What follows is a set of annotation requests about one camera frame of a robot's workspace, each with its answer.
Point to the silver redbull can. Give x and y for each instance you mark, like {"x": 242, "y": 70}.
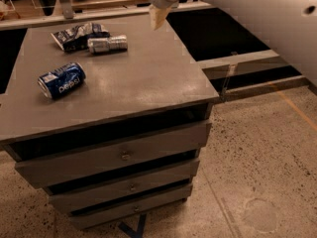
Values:
{"x": 106, "y": 45}

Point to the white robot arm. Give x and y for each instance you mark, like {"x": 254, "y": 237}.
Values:
{"x": 289, "y": 27}

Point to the blue chip bag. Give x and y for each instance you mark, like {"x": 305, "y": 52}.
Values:
{"x": 75, "y": 38}

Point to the blue pepsi can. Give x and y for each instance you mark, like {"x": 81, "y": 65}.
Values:
{"x": 61, "y": 81}

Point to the grey drawer cabinet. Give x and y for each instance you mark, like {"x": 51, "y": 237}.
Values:
{"x": 119, "y": 100}

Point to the top grey drawer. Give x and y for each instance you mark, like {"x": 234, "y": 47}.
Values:
{"x": 47, "y": 171}

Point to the grey drawer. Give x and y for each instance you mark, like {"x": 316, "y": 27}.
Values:
{"x": 134, "y": 206}
{"x": 47, "y": 171}
{"x": 121, "y": 187}

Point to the middle grey drawer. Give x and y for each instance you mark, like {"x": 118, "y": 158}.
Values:
{"x": 121, "y": 187}

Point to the bottom grey drawer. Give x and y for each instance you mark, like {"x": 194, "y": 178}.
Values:
{"x": 134, "y": 206}

